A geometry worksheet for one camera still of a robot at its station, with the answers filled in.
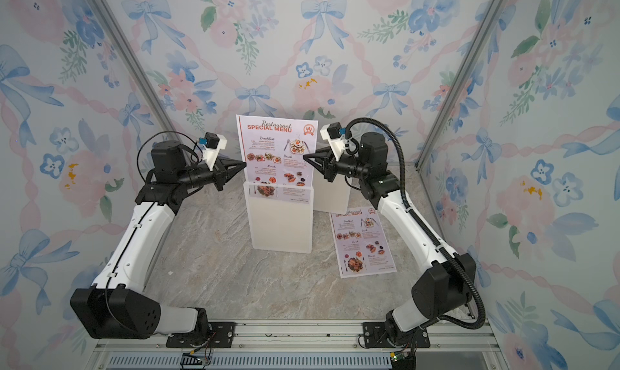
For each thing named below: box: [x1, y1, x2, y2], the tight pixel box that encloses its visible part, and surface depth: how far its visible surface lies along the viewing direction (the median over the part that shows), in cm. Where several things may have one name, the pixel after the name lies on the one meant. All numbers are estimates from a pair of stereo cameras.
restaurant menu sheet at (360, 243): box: [329, 206, 398, 279], surface depth 95 cm
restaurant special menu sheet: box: [235, 114, 319, 205], surface depth 69 cm
